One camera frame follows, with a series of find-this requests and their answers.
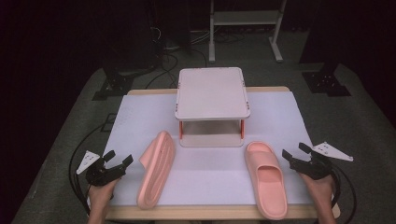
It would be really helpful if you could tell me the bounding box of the white metal stand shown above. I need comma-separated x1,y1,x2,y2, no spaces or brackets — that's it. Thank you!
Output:
208,0,288,63

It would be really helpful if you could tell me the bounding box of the person's left hand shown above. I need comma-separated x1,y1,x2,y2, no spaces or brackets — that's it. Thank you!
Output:
88,178,120,215

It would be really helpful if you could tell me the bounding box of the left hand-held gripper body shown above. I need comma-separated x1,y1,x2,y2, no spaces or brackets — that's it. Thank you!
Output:
76,150,127,188

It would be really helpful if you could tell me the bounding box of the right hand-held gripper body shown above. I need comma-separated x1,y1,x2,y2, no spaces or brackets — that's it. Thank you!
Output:
290,141,354,181

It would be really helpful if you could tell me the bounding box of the wooden table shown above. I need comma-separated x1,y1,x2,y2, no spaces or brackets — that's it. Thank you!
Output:
106,86,341,221

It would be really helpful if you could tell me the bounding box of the white table sheet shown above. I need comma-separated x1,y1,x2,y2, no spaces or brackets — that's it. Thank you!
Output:
106,91,314,207

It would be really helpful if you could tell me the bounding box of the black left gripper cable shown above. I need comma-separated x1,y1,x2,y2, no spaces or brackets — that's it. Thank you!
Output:
68,123,108,217

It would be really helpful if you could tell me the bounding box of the pink rubber slipper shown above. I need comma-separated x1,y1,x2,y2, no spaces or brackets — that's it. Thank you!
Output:
244,140,289,221
136,130,177,211

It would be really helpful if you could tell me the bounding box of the black equipment stand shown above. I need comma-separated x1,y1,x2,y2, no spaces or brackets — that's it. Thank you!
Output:
298,0,352,98
92,0,159,102

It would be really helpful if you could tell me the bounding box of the person's right hand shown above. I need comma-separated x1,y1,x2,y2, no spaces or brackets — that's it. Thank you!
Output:
300,173,336,213

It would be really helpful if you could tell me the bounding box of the bundle of floor cables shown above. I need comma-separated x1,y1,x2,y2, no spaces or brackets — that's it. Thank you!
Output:
145,26,247,91

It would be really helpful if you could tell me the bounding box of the white two-tier shoe rack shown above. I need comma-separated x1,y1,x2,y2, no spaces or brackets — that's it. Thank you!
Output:
174,66,251,148

